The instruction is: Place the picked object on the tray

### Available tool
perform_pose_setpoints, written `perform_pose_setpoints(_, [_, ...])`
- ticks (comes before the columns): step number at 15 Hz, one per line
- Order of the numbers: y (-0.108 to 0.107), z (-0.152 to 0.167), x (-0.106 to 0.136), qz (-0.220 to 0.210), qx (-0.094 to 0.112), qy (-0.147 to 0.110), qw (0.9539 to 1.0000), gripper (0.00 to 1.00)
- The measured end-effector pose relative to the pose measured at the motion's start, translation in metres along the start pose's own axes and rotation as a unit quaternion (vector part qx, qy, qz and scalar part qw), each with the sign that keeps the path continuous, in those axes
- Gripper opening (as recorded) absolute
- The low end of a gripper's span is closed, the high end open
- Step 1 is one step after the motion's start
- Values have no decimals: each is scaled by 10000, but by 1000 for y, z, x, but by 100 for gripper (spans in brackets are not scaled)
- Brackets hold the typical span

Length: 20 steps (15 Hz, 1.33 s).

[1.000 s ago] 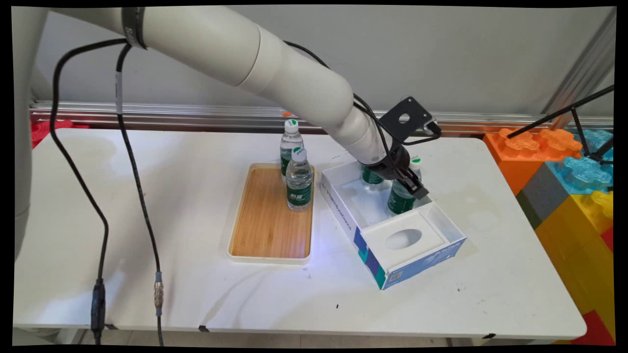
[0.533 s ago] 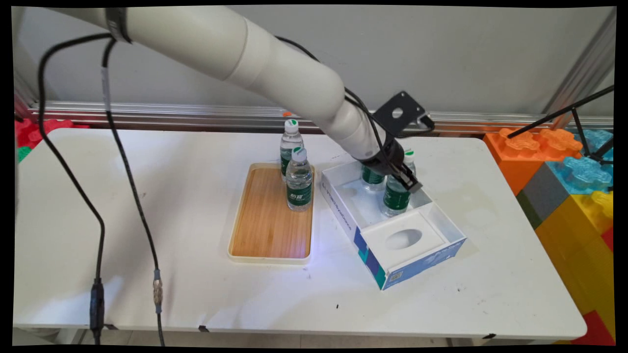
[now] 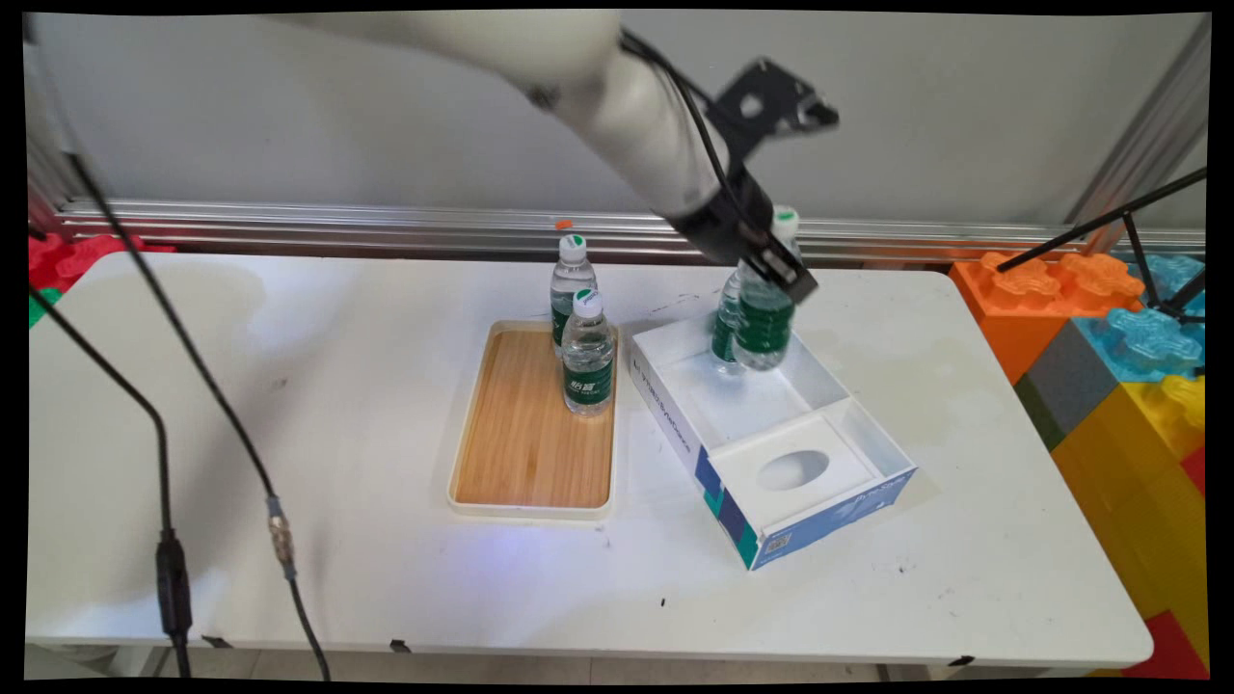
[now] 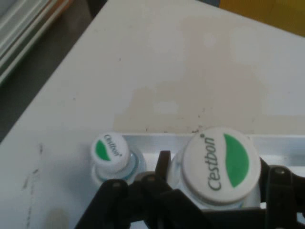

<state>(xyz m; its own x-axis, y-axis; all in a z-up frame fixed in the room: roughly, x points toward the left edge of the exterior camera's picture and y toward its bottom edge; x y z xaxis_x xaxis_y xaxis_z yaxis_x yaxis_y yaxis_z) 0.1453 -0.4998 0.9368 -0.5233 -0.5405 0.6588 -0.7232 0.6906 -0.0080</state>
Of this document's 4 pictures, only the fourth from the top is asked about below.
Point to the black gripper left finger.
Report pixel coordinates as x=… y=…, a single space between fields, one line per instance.
x=152 y=200

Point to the water bottle with green label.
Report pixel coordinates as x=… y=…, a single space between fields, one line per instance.
x=220 y=167
x=109 y=152

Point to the white box with blue sides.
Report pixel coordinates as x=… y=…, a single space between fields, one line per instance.
x=274 y=145

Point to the aluminium wall rail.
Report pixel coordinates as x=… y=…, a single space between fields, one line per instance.
x=26 y=31

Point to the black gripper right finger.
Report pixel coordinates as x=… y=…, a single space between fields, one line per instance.
x=283 y=190

